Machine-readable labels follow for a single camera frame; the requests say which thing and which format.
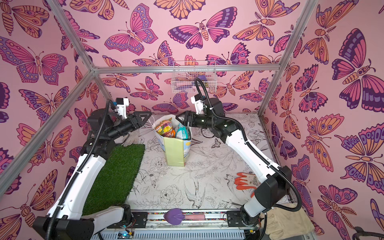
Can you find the purple trowel pink handle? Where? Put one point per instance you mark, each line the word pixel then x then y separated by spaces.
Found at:
pixel 176 217

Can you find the grey work glove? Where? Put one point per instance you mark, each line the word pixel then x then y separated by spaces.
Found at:
pixel 131 138

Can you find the purple tool in basket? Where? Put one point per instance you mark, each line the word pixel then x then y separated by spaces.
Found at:
pixel 202 78

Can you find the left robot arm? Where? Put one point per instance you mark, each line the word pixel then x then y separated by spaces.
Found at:
pixel 65 220

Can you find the green artificial grass mat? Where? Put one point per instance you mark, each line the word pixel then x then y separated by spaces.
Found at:
pixel 116 179

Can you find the white paper bag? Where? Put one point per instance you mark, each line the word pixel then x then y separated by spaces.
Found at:
pixel 176 151

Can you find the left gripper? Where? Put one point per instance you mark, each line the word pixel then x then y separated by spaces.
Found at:
pixel 133 122

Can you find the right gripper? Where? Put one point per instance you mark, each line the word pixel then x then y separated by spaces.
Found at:
pixel 188 119

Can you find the beige leather glove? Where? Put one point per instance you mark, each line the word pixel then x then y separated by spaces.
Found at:
pixel 283 224

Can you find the orange Fox's fruits bag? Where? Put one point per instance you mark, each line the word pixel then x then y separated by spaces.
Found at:
pixel 165 129

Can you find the red coated garden glove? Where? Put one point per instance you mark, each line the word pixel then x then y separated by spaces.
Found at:
pixel 247 181

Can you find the teal mint candy bag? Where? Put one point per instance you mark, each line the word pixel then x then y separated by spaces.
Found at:
pixel 182 132

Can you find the white wire basket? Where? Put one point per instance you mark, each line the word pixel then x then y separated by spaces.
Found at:
pixel 185 73

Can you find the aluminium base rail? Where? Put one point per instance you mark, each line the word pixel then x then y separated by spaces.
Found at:
pixel 151 225

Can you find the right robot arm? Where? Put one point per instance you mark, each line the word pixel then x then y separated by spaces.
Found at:
pixel 276 189

